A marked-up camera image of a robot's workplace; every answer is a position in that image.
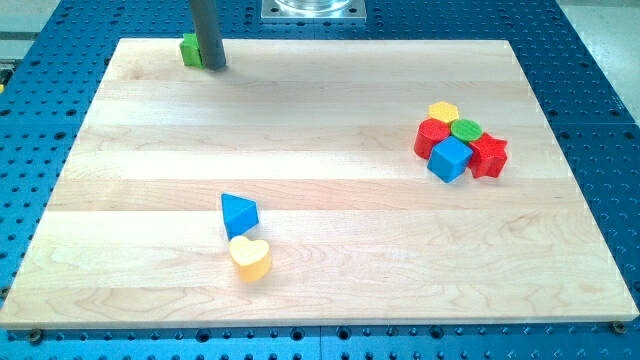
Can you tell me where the blue triangle block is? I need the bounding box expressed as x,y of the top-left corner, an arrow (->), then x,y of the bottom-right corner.
221,193 -> 259,240

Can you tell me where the red star block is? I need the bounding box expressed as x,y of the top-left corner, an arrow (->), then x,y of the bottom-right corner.
468,132 -> 508,178

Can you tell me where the green star block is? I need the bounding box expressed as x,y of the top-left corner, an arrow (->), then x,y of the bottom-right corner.
179,33 -> 204,69

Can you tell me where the light wooden board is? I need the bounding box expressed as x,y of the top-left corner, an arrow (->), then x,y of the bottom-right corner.
1,38 -> 638,329

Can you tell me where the yellow heart block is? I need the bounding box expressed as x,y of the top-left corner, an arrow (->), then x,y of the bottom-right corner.
229,236 -> 272,282

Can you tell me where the red cylinder block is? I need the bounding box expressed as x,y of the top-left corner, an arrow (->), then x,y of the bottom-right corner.
413,118 -> 451,159

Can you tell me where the blue cube block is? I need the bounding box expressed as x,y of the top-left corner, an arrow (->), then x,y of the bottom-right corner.
427,136 -> 473,183

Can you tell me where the yellow hexagon block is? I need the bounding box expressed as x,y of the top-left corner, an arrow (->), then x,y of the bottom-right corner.
428,101 -> 459,123

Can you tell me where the green cylinder block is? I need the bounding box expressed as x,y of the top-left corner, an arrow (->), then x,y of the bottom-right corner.
450,119 -> 483,144

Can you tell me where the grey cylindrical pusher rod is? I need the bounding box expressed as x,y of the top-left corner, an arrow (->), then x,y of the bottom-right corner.
189,0 -> 226,71

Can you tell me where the left board clamp bolt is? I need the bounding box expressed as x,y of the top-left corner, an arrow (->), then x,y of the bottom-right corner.
26,329 -> 44,345

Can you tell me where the board clamp bolt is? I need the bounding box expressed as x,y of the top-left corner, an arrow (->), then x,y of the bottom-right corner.
610,321 -> 627,335
26,329 -> 44,345

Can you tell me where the right board clamp bolt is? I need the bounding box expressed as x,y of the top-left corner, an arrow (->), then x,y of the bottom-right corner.
610,321 -> 627,335

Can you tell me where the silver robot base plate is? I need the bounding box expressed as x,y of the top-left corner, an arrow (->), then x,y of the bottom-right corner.
261,0 -> 367,22

